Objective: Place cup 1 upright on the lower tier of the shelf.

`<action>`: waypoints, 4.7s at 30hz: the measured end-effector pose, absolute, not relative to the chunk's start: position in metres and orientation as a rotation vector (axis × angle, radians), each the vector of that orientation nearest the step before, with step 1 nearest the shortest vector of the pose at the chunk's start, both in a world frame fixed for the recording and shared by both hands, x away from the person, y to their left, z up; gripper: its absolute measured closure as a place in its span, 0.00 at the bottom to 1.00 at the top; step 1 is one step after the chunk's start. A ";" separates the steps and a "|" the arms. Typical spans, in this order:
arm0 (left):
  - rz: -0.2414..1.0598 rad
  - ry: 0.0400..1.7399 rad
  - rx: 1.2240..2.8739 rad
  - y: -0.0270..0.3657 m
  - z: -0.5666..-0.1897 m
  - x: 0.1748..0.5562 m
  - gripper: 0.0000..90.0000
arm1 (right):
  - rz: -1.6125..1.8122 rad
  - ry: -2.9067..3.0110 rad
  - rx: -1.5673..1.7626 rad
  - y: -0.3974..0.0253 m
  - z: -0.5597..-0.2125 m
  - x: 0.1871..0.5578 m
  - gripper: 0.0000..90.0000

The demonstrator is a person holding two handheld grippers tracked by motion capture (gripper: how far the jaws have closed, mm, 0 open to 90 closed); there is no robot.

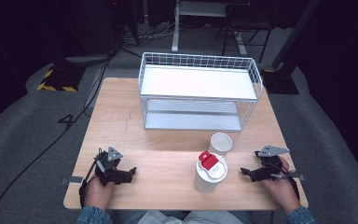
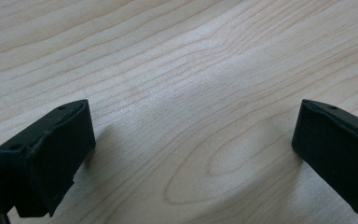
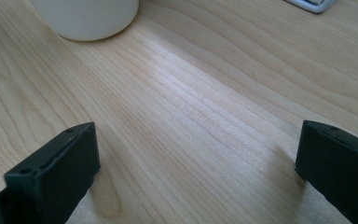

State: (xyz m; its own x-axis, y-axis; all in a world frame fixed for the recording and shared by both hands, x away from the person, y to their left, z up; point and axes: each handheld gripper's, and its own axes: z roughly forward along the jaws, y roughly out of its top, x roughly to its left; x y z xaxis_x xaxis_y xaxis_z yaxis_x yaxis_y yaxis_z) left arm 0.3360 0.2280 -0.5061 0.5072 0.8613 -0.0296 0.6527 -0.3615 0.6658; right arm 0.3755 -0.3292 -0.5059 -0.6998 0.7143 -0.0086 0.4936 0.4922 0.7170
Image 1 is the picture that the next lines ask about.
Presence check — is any black yellow striped stand base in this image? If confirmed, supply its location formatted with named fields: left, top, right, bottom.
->
left=36, top=63, right=87, bottom=93

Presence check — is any white desk frame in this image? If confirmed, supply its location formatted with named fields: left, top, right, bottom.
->
left=171, top=0, right=248, bottom=56

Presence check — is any white wire rack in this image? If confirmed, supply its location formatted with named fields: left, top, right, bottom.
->
left=138, top=51, right=265, bottom=133

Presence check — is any black stand with base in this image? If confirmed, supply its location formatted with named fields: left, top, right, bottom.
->
left=260, top=0, right=323, bottom=95

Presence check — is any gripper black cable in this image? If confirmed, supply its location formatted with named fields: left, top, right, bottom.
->
left=78, top=160, right=98, bottom=209
left=268, top=160, right=301, bottom=201

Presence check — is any long black floor cable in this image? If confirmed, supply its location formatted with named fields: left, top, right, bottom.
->
left=0, top=46, right=119, bottom=224

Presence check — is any person's left hand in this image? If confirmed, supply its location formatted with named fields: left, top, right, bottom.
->
left=83, top=175, right=116, bottom=213

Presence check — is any bundle of floor cables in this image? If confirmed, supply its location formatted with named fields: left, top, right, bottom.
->
left=119, top=17, right=176, bottom=50

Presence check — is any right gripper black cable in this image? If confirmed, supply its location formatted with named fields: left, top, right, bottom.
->
left=268, top=160, right=301, bottom=201

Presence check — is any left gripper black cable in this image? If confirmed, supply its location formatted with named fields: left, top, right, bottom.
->
left=78, top=160, right=98, bottom=209

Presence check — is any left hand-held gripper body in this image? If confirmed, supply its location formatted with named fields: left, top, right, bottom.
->
left=93, top=146, right=129, bottom=187

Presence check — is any white tumbler with red lid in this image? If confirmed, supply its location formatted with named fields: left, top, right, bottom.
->
left=193, top=150, right=229, bottom=194

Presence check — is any grey tape piece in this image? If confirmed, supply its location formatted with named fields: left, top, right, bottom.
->
left=61, top=175, right=85, bottom=187
left=288, top=172, right=306, bottom=182

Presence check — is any person's light clothing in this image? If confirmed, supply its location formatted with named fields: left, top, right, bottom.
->
left=111, top=209, right=255, bottom=224

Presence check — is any person's right hand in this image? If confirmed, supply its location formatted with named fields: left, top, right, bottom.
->
left=261, top=156, right=302, bottom=215

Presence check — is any white paper cup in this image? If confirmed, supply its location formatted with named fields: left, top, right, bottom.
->
left=208, top=132, right=233, bottom=157

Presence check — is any black chair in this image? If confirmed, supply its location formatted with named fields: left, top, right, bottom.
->
left=213, top=2, right=275, bottom=63

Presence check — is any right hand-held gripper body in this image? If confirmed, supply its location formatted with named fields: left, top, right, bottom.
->
left=254, top=145, right=292, bottom=182

